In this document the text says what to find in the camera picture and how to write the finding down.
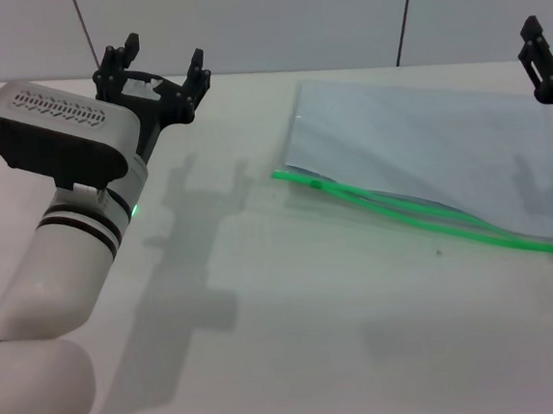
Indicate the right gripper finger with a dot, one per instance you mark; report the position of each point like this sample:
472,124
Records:
536,48

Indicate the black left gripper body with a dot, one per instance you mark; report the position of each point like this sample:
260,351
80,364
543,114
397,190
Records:
151,104

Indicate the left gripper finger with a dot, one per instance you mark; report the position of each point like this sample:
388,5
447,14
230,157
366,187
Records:
118,61
195,85

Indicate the clear green-zip document bag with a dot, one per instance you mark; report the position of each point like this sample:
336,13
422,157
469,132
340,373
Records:
421,146

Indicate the green zipper slider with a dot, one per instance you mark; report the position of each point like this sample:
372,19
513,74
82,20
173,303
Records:
316,183

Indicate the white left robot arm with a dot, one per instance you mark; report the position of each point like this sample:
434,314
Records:
47,295

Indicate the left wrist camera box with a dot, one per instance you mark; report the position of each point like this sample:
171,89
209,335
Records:
57,134

